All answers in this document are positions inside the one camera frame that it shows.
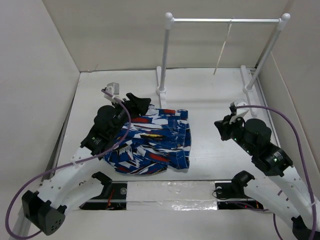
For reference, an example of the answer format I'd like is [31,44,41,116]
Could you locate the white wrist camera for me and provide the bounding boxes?
[102,82,120,103]
[229,99,250,125]

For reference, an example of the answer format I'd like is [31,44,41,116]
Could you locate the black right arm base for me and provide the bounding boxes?
[212,170,267,212]

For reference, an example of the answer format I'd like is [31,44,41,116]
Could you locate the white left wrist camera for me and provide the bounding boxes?
[102,82,120,103]

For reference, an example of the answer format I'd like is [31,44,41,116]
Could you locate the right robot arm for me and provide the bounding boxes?
[214,115,320,240]

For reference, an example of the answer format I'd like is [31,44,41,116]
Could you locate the blue patterned trousers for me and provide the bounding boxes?
[103,105,192,175]

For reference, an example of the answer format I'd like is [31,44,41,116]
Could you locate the silver tape strip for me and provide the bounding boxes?
[126,180,218,211]

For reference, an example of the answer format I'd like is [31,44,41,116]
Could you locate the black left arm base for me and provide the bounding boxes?
[79,178,128,211]

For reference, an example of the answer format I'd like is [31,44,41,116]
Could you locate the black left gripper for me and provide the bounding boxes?
[109,93,150,139]

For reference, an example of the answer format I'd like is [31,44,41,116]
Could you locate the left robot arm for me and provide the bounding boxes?
[21,93,151,236]

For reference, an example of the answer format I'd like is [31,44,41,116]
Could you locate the cream clothes hanger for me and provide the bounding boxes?
[213,20,232,75]

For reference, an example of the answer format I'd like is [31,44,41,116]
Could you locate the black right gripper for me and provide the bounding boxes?
[214,111,255,155]

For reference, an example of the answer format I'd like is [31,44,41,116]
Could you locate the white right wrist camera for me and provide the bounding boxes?
[229,99,250,125]

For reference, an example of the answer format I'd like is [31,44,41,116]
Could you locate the white clothes rack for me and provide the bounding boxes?
[156,12,291,109]

